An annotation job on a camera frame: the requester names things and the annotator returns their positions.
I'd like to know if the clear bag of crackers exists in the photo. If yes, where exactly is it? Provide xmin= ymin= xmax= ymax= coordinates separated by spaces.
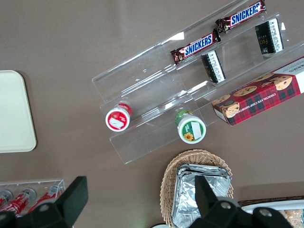
xmin=286 ymin=209 xmax=304 ymax=228

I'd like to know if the small black chocolate box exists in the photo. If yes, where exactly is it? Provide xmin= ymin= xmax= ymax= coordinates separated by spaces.
xmin=254 ymin=18 xmax=285 ymax=56
xmin=200 ymin=49 xmax=227 ymax=84

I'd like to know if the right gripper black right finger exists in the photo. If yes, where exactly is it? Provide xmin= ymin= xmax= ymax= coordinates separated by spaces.
xmin=190 ymin=176 xmax=294 ymax=228

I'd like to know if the beige plastic serving tray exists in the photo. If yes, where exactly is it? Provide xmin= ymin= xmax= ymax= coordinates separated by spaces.
xmin=0 ymin=70 xmax=38 ymax=153

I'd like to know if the white rectangular snack tray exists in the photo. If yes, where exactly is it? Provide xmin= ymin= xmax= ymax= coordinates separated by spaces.
xmin=241 ymin=200 xmax=304 ymax=228

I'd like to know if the light oval wicker basket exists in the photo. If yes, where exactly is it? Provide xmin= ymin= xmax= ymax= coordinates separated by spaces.
xmin=159 ymin=149 xmax=235 ymax=228

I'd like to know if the black flat board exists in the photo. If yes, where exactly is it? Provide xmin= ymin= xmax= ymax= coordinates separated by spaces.
xmin=238 ymin=195 xmax=304 ymax=208

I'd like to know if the Snickers chocolate bar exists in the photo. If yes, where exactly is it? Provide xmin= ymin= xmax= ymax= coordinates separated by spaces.
xmin=215 ymin=0 xmax=266 ymax=34
xmin=170 ymin=28 xmax=221 ymax=65

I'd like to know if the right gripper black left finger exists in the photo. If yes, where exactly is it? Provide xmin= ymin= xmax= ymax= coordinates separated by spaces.
xmin=23 ymin=175 xmax=89 ymax=228

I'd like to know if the red tartan cookie box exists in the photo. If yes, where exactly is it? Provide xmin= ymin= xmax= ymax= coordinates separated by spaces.
xmin=211 ymin=56 xmax=304 ymax=126

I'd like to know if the red lid yogurt cup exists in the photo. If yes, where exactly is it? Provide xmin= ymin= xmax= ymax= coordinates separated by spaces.
xmin=105 ymin=102 xmax=133 ymax=133

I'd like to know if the aluminium foil tray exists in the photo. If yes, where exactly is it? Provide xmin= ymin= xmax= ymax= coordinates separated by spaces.
xmin=171 ymin=166 xmax=232 ymax=228
xmin=177 ymin=163 xmax=233 ymax=198

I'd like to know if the clear acrylic stepped display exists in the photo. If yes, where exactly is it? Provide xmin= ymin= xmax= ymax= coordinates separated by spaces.
xmin=91 ymin=0 xmax=304 ymax=165

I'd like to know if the clear acrylic bottle rack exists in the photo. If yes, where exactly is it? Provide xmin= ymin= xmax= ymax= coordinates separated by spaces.
xmin=0 ymin=179 xmax=66 ymax=217

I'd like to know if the green lid yogurt cup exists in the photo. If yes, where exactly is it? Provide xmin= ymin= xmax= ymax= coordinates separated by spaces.
xmin=175 ymin=109 xmax=207 ymax=144

